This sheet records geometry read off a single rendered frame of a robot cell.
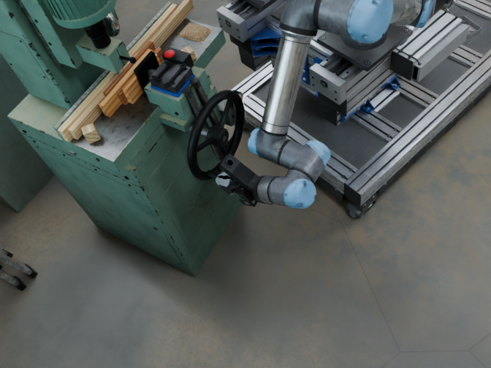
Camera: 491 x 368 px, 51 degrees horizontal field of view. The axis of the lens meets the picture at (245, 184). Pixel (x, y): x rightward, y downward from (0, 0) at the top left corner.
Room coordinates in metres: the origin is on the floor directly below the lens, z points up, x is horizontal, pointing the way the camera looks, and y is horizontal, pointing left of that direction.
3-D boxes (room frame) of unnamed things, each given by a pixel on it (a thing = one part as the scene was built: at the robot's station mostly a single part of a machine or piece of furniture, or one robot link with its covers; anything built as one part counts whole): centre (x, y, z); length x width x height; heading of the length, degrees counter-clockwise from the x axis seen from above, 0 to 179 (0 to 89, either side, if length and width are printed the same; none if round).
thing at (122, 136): (1.24, 0.18, 0.87); 0.61 x 0.30 x 0.06; 136
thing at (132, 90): (1.25, 0.22, 0.93); 0.16 x 0.02 x 0.06; 136
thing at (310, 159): (0.80, -0.17, 0.90); 0.11 x 0.11 x 0.08; 43
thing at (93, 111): (1.34, 0.23, 0.92); 0.64 x 0.02 x 0.04; 136
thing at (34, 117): (1.36, 0.38, 0.76); 0.57 x 0.45 x 0.09; 46
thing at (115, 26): (1.46, 0.29, 1.02); 0.12 x 0.03 x 0.12; 46
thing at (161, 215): (1.36, 0.38, 0.35); 0.58 x 0.45 x 0.71; 46
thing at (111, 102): (1.25, 0.26, 0.93); 0.26 x 0.02 x 0.05; 136
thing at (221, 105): (1.37, 0.00, 0.58); 0.12 x 0.08 x 0.08; 46
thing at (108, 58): (1.29, 0.30, 1.03); 0.14 x 0.07 x 0.09; 46
